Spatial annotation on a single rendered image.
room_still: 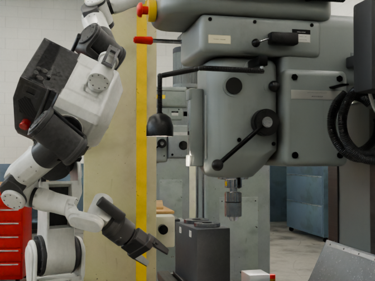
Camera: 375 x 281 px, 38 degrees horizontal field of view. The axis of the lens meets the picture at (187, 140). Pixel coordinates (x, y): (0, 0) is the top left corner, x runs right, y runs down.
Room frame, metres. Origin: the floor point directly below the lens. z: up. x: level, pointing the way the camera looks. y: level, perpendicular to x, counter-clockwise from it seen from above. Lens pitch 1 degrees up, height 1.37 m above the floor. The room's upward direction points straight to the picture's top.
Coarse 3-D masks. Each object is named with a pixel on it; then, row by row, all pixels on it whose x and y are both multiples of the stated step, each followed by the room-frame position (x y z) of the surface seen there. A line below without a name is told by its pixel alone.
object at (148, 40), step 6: (138, 36) 1.55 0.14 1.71; (144, 36) 1.55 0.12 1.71; (150, 36) 1.56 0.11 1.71; (138, 42) 1.55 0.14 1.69; (144, 42) 1.55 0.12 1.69; (150, 42) 1.55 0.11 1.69; (156, 42) 1.56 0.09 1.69; (162, 42) 1.56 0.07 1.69; (168, 42) 1.57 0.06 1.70; (174, 42) 1.57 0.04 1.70; (180, 42) 1.58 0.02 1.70
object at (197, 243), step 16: (176, 224) 1.98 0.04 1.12; (192, 224) 1.92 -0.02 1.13; (208, 224) 1.82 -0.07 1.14; (176, 240) 1.98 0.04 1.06; (192, 240) 1.83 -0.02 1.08; (208, 240) 1.80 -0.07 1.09; (224, 240) 1.82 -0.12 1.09; (176, 256) 1.98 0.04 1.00; (192, 256) 1.83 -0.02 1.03; (208, 256) 1.80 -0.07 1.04; (224, 256) 1.82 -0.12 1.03; (176, 272) 1.98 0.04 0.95; (192, 272) 1.83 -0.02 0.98; (208, 272) 1.80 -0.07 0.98; (224, 272) 1.82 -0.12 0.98
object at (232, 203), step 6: (228, 198) 1.49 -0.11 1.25; (234, 198) 1.49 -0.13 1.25; (240, 198) 1.50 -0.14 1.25; (228, 204) 1.49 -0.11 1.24; (234, 204) 1.49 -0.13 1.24; (240, 204) 1.50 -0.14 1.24; (228, 210) 1.49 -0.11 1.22; (234, 210) 1.49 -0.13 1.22; (240, 210) 1.50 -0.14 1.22; (228, 216) 1.49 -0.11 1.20; (234, 216) 1.49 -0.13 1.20; (240, 216) 1.50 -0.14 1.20
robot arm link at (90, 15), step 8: (88, 0) 2.03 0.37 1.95; (96, 0) 2.01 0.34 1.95; (104, 0) 2.02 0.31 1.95; (88, 8) 2.00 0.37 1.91; (96, 8) 1.99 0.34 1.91; (88, 16) 1.98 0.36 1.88; (96, 16) 1.96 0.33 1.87; (104, 16) 2.01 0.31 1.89; (88, 24) 1.94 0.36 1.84; (104, 24) 1.93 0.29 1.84
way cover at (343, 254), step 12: (324, 252) 1.73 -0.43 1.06; (336, 252) 1.66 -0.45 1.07; (348, 252) 1.61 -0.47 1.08; (360, 252) 1.55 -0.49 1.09; (324, 264) 1.70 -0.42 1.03; (336, 264) 1.63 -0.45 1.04; (348, 264) 1.58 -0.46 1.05; (360, 264) 1.52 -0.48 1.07; (372, 264) 1.48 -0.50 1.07; (312, 276) 1.73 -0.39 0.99; (324, 276) 1.67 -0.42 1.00; (336, 276) 1.60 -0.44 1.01; (348, 276) 1.55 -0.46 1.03; (360, 276) 1.50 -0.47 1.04; (372, 276) 1.45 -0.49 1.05
